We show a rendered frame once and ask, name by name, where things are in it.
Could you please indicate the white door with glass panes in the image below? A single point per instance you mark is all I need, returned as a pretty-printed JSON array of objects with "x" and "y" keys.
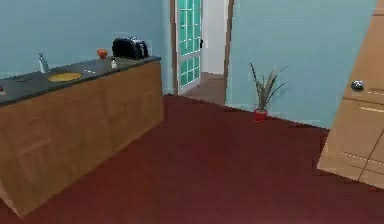
[{"x": 189, "y": 43}]

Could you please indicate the green plant in red pot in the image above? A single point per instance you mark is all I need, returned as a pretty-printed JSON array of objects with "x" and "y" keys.
[{"x": 263, "y": 96}]

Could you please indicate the black toaster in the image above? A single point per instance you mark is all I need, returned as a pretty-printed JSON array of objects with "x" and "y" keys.
[{"x": 130, "y": 48}]

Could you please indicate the small white shaker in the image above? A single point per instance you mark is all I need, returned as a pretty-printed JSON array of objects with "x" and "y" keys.
[{"x": 114, "y": 63}]

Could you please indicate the red apple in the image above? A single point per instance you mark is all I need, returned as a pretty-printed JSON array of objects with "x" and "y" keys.
[{"x": 102, "y": 53}]

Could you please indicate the wooden counter with dark top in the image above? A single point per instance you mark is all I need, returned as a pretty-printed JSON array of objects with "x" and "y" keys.
[{"x": 76, "y": 133}]

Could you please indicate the yellow plate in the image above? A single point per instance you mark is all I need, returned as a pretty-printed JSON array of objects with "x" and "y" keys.
[{"x": 65, "y": 77}]

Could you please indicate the grey bottle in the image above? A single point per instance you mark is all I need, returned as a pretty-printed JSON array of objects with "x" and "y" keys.
[{"x": 43, "y": 64}]

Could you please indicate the silver round door knob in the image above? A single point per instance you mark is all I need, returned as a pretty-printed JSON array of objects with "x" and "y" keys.
[{"x": 357, "y": 85}]

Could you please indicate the light wooden door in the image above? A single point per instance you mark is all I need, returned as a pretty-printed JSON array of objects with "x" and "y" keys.
[{"x": 360, "y": 110}]

